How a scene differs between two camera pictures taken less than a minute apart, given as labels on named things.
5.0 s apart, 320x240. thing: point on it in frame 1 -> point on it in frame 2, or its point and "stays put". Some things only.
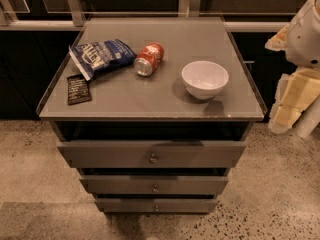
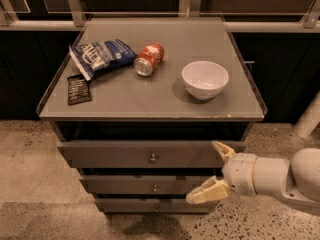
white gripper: (304, 39) -> (239, 172)
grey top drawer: (145, 154) stays put
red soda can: (148, 59) stays put
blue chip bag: (92, 56) stays put
